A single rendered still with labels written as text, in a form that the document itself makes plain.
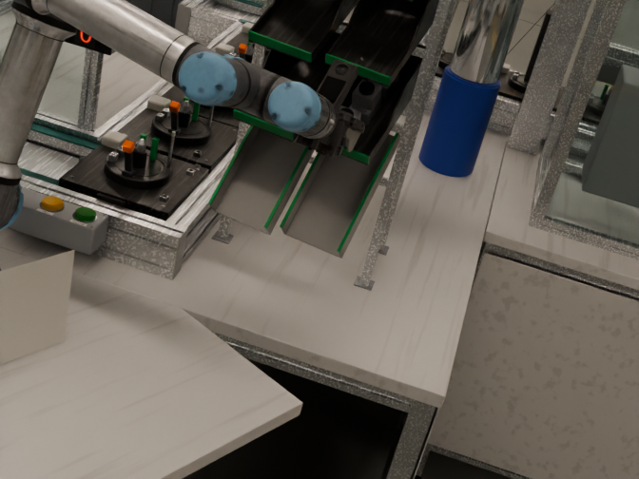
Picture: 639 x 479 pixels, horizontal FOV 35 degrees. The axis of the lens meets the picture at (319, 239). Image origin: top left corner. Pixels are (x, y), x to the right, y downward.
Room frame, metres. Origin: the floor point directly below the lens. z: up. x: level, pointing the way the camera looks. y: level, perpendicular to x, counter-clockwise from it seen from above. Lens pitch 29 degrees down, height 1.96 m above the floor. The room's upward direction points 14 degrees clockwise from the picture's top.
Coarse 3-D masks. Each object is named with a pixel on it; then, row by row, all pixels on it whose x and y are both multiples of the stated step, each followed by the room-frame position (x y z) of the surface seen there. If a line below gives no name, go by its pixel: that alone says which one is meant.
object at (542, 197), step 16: (624, 0) 2.34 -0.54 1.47; (592, 16) 2.77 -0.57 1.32; (608, 16) 2.34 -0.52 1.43; (608, 32) 2.35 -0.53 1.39; (592, 48) 2.37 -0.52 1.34; (576, 64) 2.77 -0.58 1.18; (592, 64) 2.34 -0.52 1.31; (592, 80) 2.34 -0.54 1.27; (576, 96) 2.34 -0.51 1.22; (560, 112) 2.77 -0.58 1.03; (576, 112) 2.35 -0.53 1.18; (576, 128) 2.34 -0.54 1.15; (544, 144) 2.79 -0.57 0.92; (560, 144) 2.34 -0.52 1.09; (544, 160) 2.74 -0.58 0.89; (560, 160) 2.35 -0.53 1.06; (544, 192) 2.34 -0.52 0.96; (544, 208) 2.34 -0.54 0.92; (544, 224) 2.35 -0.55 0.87; (560, 224) 2.34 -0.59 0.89; (576, 240) 2.33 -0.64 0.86; (592, 240) 2.33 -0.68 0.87; (608, 240) 2.32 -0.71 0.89
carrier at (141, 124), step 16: (144, 112) 2.20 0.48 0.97; (160, 112) 2.22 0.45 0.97; (128, 128) 2.09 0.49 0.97; (144, 128) 2.11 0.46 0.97; (160, 128) 2.09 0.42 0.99; (192, 128) 2.13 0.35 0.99; (208, 128) 2.15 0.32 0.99; (224, 128) 2.22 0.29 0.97; (160, 144) 2.05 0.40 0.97; (176, 144) 2.07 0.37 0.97; (192, 144) 2.08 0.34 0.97; (208, 144) 2.11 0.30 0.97; (224, 144) 2.13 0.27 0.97; (192, 160) 2.01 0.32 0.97; (208, 160) 2.03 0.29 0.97
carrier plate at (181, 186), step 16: (96, 160) 1.90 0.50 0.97; (176, 160) 1.99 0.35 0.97; (64, 176) 1.79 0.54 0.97; (80, 176) 1.81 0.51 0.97; (96, 176) 1.83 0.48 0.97; (176, 176) 1.92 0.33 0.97; (80, 192) 1.78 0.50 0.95; (96, 192) 1.77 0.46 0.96; (112, 192) 1.78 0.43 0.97; (128, 192) 1.80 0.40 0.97; (144, 192) 1.81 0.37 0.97; (160, 192) 1.83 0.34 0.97; (176, 192) 1.85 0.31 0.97; (128, 208) 1.76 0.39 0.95; (144, 208) 1.76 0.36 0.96; (160, 208) 1.76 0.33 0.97; (176, 208) 1.80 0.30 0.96
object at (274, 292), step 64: (128, 64) 2.75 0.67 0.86; (384, 192) 2.33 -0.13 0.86; (448, 192) 2.42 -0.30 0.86; (192, 256) 1.79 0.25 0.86; (256, 256) 1.86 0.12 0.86; (320, 256) 1.93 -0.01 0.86; (384, 256) 2.00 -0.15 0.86; (448, 256) 2.08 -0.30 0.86; (256, 320) 1.62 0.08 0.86; (320, 320) 1.68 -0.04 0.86; (384, 320) 1.74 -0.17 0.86; (448, 320) 1.80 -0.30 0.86; (384, 384) 1.55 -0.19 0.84; (448, 384) 1.57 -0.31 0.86
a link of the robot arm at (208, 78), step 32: (32, 0) 1.48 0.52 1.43; (64, 0) 1.47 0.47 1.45; (96, 0) 1.47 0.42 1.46; (96, 32) 1.45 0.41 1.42; (128, 32) 1.43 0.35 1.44; (160, 32) 1.43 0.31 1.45; (160, 64) 1.41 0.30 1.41; (192, 64) 1.38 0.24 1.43; (224, 64) 1.39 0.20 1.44; (192, 96) 1.36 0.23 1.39; (224, 96) 1.38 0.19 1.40
